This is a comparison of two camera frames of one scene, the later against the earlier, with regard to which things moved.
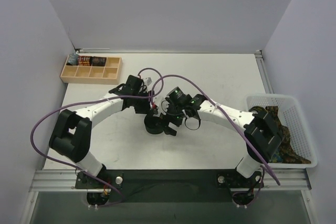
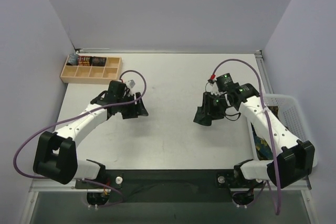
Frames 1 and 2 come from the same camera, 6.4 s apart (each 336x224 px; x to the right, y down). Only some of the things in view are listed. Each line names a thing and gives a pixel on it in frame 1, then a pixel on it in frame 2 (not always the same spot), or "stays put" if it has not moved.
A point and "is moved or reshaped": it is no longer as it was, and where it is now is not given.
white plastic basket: (292, 118) stays put
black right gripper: (171, 123) -> (208, 109)
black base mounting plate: (170, 186) stays put
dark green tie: (153, 124) is moved or reshaped
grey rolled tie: (73, 59) stays put
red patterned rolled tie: (84, 61) stays put
